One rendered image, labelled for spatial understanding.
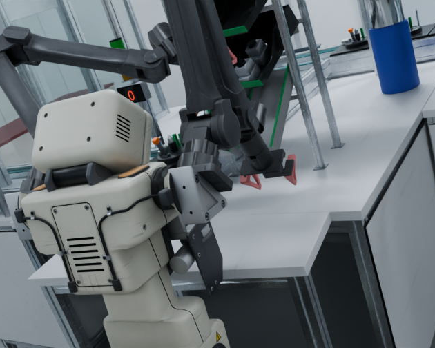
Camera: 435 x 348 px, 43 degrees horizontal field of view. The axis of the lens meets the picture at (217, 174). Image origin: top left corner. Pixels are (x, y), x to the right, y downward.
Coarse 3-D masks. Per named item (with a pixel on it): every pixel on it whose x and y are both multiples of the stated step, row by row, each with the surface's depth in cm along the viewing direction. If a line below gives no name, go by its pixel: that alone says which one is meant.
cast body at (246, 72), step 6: (240, 60) 164; (246, 60) 164; (252, 60) 165; (240, 66) 163; (246, 66) 163; (252, 66) 165; (258, 66) 170; (240, 72) 164; (246, 72) 163; (252, 72) 164; (258, 72) 167; (240, 78) 166; (246, 78) 164; (252, 78) 164
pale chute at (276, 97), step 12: (276, 72) 178; (288, 72) 170; (264, 84) 180; (276, 84) 176; (288, 84) 170; (252, 96) 177; (264, 96) 178; (276, 96) 175; (288, 96) 170; (276, 108) 173; (288, 108) 170; (276, 120) 166; (264, 132) 173; (276, 132) 166; (276, 144) 166
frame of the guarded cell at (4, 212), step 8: (128, 0) 309; (128, 8) 309; (128, 16) 311; (136, 24) 312; (136, 32) 314; (144, 40) 317; (160, 88) 325; (160, 96) 325; (160, 104) 328; (160, 112) 327; (168, 112) 330; (0, 192) 235; (0, 200) 234; (0, 208) 237; (0, 216) 240; (8, 216) 237
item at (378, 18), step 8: (368, 0) 218; (376, 0) 216; (384, 0) 215; (392, 0) 215; (400, 0) 218; (368, 8) 220; (376, 8) 217; (384, 8) 216; (392, 8) 216; (400, 8) 218; (368, 16) 223; (376, 16) 218; (384, 16) 217; (392, 16) 217; (400, 16) 218; (376, 24) 220; (384, 24) 218; (392, 24) 218
